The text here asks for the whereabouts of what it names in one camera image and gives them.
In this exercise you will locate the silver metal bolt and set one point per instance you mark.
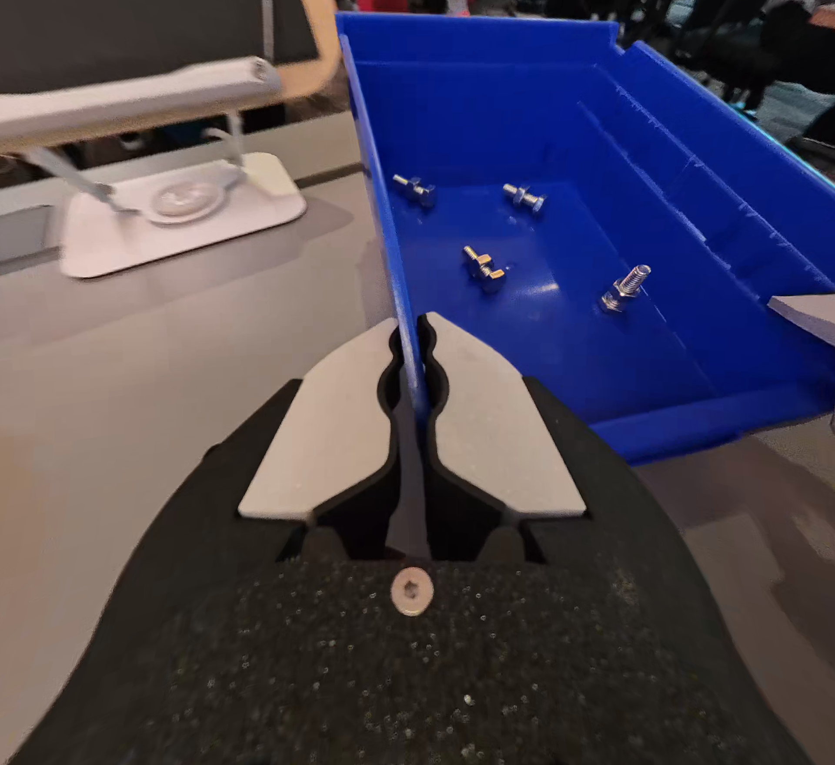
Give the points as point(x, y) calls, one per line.
point(536, 203)
point(636, 275)
point(399, 179)
point(471, 254)

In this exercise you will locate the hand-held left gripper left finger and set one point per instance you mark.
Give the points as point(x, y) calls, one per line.
point(319, 445)

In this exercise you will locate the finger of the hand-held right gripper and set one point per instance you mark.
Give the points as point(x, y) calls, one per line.
point(812, 314)

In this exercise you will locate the blue plastic bin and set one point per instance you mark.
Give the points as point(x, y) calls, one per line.
point(522, 112)

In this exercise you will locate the black office chair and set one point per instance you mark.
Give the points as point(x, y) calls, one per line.
point(730, 47)

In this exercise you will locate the white stand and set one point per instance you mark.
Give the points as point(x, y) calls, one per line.
point(196, 243)

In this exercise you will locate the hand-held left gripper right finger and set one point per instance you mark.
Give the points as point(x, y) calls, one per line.
point(509, 445)

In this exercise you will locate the silver wing nut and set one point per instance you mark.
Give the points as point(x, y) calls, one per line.
point(486, 272)

